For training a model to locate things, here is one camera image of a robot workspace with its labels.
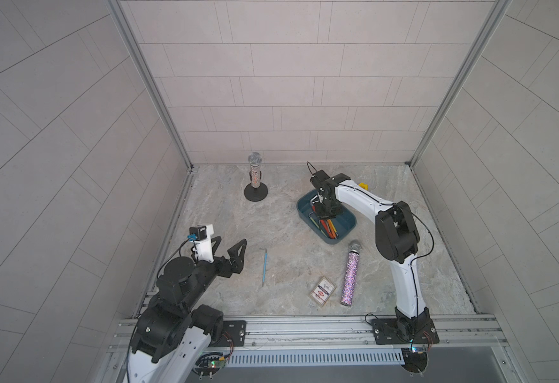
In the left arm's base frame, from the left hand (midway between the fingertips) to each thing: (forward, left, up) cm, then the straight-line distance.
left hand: (238, 238), depth 65 cm
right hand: (+22, -28, -22) cm, 42 cm away
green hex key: (+21, -24, -23) cm, 39 cm away
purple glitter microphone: (+7, -38, -20) cm, 44 cm away
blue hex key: (+2, -6, -25) cm, 26 cm away
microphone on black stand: (+35, +1, -23) cm, 42 cm away
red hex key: (+18, -28, -22) cm, 40 cm away
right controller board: (-25, -51, -24) cm, 62 cm away
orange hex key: (+17, -31, -22) cm, 42 cm away
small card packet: (-8, -26, -22) cm, 35 cm away
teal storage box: (+19, -37, -23) cm, 48 cm away
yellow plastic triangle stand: (+39, -48, -23) cm, 66 cm away
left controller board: (-26, +8, -22) cm, 36 cm away
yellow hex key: (+17, -32, -23) cm, 43 cm away
